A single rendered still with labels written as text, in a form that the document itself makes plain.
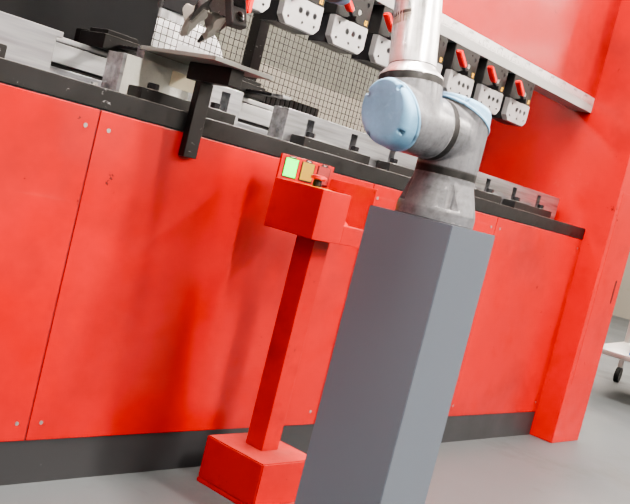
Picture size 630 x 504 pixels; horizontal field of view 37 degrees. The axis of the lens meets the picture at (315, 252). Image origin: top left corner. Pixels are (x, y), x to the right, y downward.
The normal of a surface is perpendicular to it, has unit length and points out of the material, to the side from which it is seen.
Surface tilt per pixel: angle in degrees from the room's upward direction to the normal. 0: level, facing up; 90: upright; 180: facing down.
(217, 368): 90
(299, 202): 90
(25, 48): 90
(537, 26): 90
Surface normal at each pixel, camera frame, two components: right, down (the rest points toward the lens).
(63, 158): 0.73, 0.23
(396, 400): -0.58, -0.08
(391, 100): -0.73, 0.00
